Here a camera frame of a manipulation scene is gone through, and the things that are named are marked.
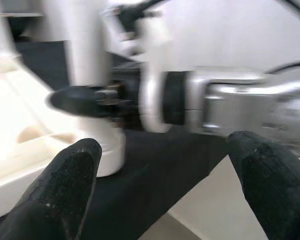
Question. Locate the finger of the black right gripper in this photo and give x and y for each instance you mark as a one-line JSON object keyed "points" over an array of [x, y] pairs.
{"points": [[77, 101]]}

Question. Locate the white plastic table leg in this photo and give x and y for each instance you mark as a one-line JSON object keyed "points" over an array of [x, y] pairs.
{"points": [[90, 42], [2, 25]]}

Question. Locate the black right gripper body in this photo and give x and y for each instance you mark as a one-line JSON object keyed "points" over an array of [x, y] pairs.
{"points": [[126, 100]]}

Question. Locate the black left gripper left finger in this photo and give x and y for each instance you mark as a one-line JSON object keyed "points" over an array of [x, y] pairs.
{"points": [[52, 195]]}

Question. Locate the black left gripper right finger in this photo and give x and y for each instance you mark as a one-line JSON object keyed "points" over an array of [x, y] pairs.
{"points": [[277, 185]]}

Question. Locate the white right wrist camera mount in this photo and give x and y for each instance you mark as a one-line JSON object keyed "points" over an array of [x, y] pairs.
{"points": [[155, 62]]}

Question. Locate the black tablecloth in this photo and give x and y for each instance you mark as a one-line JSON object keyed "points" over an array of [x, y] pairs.
{"points": [[152, 175]]}

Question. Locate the white plastic table top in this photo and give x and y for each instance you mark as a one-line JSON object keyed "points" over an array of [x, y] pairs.
{"points": [[20, 112]]}

